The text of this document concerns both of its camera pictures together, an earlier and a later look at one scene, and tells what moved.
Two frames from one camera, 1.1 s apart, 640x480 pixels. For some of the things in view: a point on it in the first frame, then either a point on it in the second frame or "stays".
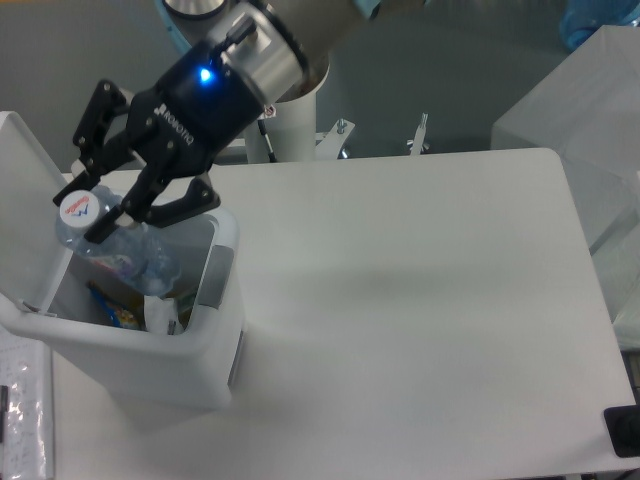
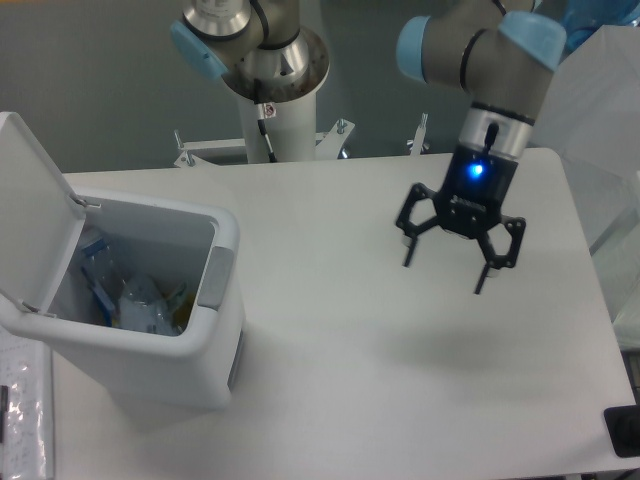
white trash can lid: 35,221 stays
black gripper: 179,126 → 472,201
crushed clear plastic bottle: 139,252 → 142,306
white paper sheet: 26,369 stays
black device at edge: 623,426 stays
